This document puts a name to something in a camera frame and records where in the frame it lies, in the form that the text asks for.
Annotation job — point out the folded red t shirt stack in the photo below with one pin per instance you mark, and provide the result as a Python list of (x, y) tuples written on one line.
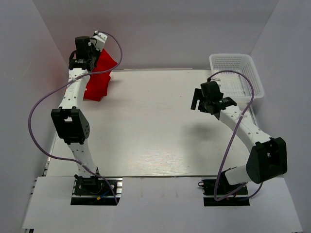
[(97, 87)]

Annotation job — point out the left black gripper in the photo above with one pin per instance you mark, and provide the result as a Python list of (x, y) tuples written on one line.
[(91, 61)]

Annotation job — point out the white plastic basket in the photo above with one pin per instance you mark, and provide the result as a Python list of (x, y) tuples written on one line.
[(237, 76)]

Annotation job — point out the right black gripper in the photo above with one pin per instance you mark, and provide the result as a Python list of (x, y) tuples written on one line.
[(198, 101)]

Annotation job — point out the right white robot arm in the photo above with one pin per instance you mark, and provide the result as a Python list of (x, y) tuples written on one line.
[(267, 155)]

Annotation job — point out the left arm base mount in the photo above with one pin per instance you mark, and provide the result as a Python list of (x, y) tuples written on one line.
[(93, 191)]

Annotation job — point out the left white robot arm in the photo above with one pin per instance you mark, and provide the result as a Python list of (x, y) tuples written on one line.
[(70, 123)]

